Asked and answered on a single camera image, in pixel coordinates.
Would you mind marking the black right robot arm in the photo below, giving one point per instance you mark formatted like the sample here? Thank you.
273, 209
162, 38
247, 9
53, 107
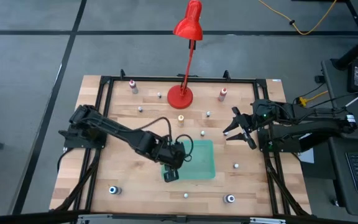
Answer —
306, 124

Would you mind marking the large magenta dye bottle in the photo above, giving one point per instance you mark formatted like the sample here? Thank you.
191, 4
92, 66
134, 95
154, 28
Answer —
133, 87

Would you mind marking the large purple dye bottle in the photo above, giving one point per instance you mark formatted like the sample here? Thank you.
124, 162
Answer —
229, 198

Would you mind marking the large yellow dye bottle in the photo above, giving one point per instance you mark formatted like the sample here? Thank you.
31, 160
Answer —
181, 121

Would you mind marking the black metal crossbar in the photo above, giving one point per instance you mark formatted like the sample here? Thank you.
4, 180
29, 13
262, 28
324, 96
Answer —
179, 218

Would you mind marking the black desk leg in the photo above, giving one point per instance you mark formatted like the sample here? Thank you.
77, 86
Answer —
353, 51

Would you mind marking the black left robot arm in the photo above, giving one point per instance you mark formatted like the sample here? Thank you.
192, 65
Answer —
117, 127

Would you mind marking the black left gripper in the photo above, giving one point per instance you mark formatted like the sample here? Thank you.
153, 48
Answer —
172, 155

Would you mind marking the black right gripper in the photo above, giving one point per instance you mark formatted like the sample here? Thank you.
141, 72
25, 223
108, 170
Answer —
250, 123

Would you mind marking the large orange dye bottle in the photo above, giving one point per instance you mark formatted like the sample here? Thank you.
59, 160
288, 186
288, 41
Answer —
222, 95

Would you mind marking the white paper sheet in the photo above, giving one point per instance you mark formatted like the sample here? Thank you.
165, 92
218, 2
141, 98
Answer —
308, 157

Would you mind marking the green translucent plastic tray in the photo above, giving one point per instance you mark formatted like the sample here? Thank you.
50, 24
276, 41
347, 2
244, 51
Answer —
200, 161

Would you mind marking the black side desk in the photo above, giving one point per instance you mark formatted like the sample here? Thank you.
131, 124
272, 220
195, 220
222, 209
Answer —
337, 174

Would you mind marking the red desk lamp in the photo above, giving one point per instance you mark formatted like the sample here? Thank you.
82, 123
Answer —
180, 97

